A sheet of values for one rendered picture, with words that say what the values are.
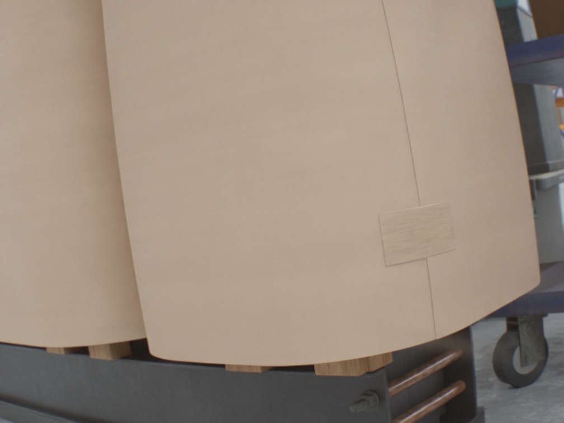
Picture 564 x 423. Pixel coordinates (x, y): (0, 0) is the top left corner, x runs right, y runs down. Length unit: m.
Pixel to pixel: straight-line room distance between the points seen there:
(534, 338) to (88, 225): 0.70
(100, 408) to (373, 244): 0.68
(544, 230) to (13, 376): 1.36
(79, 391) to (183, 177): 0.61
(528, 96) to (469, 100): 1.44
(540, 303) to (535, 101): 1.16
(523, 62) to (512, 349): 0.45
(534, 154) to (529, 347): 1.12
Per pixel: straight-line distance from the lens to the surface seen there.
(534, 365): 1.26
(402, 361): 0.94
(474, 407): 1.04
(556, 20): 1.37
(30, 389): 1.48
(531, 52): 1.17
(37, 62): 1.07
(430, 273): 0.74
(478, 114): 0.86
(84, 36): 1.07
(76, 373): 1.30
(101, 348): 1.15
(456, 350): 1.01
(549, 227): 2.04
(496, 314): 1.24
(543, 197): 2.04
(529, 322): 1.24
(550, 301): 1.19
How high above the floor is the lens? 0.36
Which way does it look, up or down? 1 degrees down
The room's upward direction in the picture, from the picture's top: 9 degrees counter-clockwise
